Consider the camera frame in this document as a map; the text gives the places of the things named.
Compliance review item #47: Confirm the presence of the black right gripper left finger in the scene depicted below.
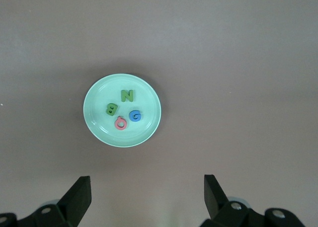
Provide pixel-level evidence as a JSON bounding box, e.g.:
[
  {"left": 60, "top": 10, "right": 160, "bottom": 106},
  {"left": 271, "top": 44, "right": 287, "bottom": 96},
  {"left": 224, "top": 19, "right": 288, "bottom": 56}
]
[{"left": 0, "top": 174, "right": 92, "bottom": 227}]

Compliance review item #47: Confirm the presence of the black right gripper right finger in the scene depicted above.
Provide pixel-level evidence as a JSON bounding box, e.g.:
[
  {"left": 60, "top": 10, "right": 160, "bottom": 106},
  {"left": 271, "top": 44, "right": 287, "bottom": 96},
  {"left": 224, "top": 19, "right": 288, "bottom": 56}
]
[{"left": 200, "top": 174, "right": 305, "bottom": 227}]

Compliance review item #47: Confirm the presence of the pink letter Q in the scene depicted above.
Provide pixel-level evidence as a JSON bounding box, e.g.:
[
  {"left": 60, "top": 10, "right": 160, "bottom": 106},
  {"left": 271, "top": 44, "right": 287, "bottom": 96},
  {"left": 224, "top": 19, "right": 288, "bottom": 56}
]
[{"left": 114, "top": 115, "right": 128, "bottom": 131}]

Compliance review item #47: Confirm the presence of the green letter B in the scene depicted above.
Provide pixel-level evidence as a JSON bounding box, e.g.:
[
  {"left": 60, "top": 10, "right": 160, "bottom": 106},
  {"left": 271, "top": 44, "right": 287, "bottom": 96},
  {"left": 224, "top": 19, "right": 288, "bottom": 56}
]
[{"left": 105, "top": 102, "right": 119, "bottom": 117}]

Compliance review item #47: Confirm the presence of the blue letter G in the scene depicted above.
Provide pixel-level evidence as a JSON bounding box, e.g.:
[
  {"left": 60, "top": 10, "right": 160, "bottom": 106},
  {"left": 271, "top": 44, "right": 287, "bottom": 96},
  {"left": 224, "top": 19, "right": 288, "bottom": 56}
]
[{"left": 129, "top": 109, "right": 143, "bottom": 123}]

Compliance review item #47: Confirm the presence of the green letter N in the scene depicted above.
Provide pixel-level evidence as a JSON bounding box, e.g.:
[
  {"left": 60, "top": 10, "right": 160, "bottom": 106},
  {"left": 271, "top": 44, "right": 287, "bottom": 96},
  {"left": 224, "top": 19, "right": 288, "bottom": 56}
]
[{"left": 120, "top": 89, "right": 135, "bottom": 103}]

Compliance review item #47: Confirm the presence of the light green round plate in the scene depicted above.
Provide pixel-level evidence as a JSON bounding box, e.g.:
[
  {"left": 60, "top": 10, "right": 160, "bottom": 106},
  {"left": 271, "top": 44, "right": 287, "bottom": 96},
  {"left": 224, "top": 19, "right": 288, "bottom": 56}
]
[{"left": 83, "top": 73, "right": 162, "bottom": 148}]

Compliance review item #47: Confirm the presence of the brown table cover mat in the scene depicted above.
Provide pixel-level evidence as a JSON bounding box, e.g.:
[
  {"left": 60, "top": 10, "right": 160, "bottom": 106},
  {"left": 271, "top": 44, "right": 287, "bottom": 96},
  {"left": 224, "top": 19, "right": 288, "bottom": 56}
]
[{"left": 0, "top": 0, "right": 318, "bottom": 227}]

